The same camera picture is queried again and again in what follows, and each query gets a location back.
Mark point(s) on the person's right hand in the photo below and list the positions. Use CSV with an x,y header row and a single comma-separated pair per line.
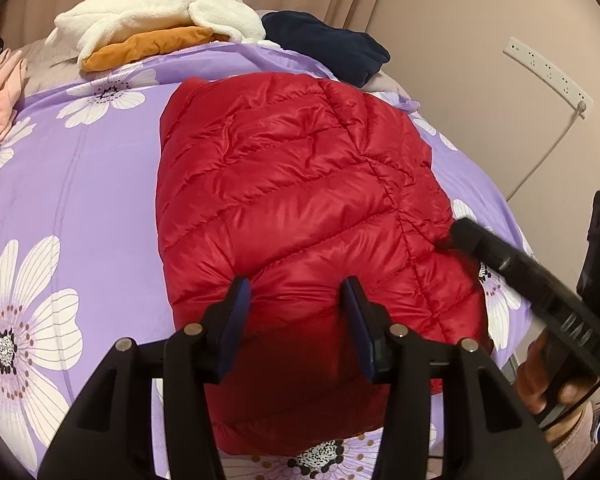
x,y
535,375

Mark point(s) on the red down jacket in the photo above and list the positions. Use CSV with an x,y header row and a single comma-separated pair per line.
x,y
290,185

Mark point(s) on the pink garment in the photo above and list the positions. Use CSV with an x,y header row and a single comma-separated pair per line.
x,y
0,100

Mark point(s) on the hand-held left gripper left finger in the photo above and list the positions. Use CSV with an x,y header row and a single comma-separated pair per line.
x,y
235,320

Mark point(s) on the white wall power strip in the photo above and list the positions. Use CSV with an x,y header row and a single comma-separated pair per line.
x,y
545,67

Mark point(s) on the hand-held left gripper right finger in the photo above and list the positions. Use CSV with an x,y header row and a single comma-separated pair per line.
x,y
360,330

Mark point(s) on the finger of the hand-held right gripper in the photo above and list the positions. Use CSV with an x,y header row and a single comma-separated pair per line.
x,y
490,247

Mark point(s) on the orange garment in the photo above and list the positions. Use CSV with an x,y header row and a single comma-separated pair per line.
x,y
140,47

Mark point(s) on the person's right forearm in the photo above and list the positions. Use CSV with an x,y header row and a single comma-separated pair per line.
x,y
577,440

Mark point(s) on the navy garment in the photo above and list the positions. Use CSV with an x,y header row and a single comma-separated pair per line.
x,y
325,40

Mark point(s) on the white fleece garment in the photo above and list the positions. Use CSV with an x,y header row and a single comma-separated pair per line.
x,y
145,10

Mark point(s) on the purple floral blanket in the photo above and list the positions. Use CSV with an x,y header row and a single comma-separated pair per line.
x,y
80,185

